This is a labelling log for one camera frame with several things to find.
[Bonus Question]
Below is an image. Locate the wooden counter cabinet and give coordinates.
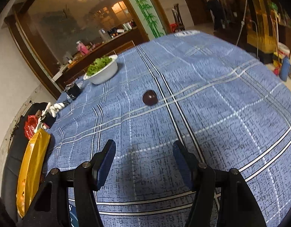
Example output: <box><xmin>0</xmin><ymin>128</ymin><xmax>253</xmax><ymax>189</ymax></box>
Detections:
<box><xmin>56</xmin><ymin>27</ymin><xmax>149</xmax><ymax>89</ymax></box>

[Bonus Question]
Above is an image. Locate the dark plum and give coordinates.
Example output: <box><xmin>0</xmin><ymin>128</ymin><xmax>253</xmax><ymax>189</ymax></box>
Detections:
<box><xmin>142</xmin><ymin>90</ymin><xmax>158</xmax><ymax>106</ymax></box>

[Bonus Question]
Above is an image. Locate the blue plaid tablecloth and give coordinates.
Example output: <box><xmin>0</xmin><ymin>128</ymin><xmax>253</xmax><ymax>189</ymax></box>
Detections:
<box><xmin>43</xmin><ymin>30</ymin><xmax>291</xmax><ymax>226</ymax></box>

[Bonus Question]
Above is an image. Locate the white bowl of greens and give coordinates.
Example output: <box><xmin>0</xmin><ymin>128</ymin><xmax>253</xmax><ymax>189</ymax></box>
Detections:
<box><xmin>83</xmin><ymin>54</ymin><xmax>118</xmax><ymax>85</ymax></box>

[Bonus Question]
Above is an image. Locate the pink bottle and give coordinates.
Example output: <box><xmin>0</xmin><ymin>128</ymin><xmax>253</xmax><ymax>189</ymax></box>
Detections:
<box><xmin>76</xmin><ymin>40</ymin><xmax>89</xmax><ymax>55</ymax></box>

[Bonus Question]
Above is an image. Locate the red plastic bag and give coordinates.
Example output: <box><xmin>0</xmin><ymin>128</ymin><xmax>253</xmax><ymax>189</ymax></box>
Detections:
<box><xmin>24</xmin><ymin>115</ymin><xmax>38</xmax><ymax>140</ymax></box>

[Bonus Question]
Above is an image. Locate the yellow tray white bottom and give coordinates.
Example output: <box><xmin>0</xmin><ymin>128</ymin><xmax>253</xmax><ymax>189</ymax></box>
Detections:
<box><xmin>16</xmin><ymin>129</ymin><xmax>51</xmax><ymax>218</ymax></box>

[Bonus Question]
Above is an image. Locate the black container on table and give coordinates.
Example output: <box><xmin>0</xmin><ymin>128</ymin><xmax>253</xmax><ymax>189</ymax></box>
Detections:
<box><xmin>65</xmin><ymin>82</ymin><xmax>81</xmax><ymax>100</ymax></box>

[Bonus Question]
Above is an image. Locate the black sofa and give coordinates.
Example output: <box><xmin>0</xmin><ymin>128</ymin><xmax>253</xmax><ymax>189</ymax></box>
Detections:
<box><xmin>0</xmin><ymin>103</ymin><xmax>47</xmax><ymax>222</ymax></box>

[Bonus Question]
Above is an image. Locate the white gloves pile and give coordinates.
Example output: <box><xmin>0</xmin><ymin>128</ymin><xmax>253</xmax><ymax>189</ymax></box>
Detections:
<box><xmin>34</xmin><ymin>102</ymin><xmax>65</xmax><ymax>133</ymax></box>

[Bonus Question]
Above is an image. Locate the blue water bottle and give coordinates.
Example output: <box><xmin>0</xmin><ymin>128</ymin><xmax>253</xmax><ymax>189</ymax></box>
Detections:
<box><xmin>279</xmin><ymin>56</ymin><xmax>291</xmax><ymax>82</ymax></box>

